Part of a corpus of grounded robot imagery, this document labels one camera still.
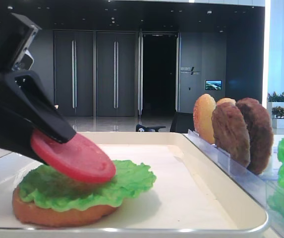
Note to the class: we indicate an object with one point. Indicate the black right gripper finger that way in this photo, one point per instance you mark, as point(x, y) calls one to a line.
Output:
point(16, 129)

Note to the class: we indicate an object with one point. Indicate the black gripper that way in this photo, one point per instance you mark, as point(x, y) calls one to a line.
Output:
point(21, 92)

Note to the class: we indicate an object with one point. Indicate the red tomato slice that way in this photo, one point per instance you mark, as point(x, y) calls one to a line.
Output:
point(80, 158)

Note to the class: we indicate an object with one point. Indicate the green lettuce leaf on bun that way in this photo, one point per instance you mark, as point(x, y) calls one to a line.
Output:
point(50, 189)

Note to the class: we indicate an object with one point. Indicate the bottom bun slice under lettuce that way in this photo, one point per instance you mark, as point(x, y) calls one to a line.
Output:
point(29, 213)

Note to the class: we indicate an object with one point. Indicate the brown meat patty left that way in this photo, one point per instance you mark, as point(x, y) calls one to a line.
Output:
point(230, 132)

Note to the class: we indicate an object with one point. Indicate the brown meat patty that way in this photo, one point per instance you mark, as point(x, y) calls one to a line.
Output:
point(230, 132)
point(260, 131)

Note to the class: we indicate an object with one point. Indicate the clear holder for patties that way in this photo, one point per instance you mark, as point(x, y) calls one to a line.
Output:
point(270, 173)

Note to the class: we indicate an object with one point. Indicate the brown meat patty right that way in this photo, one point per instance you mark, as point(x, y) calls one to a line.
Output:
point(260, 131)

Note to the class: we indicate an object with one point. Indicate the dark double doors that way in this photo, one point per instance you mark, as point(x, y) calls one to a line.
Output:
point(95, 73)

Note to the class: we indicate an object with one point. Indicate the black office chair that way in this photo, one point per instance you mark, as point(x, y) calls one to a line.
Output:
point(178, 122)

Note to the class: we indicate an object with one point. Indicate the golden bun slice left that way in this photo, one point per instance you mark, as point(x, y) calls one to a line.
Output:
point(202, 117)

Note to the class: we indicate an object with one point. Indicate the golden bun slice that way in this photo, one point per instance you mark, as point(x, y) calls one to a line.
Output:
point(227, 101)
point(202, 117)

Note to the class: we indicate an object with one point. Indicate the clear holder for buns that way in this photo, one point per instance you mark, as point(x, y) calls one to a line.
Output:
point(195, 138)

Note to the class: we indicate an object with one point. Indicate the white rectangular tray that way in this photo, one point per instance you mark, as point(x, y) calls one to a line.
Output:
point(191, 198)

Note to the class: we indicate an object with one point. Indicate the golden bun slice right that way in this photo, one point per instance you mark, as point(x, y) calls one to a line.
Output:
point(227, 101)

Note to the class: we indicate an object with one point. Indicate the white planter with plants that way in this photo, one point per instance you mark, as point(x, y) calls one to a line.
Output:
point(275, 106)

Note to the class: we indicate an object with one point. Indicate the clear long strip right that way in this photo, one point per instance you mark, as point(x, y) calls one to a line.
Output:
point(263, 188)

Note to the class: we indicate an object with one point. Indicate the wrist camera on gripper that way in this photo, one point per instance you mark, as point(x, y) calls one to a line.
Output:
point(24, 61)

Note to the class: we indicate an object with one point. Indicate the wall screen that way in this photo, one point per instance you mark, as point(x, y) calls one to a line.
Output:
point(215, 85)

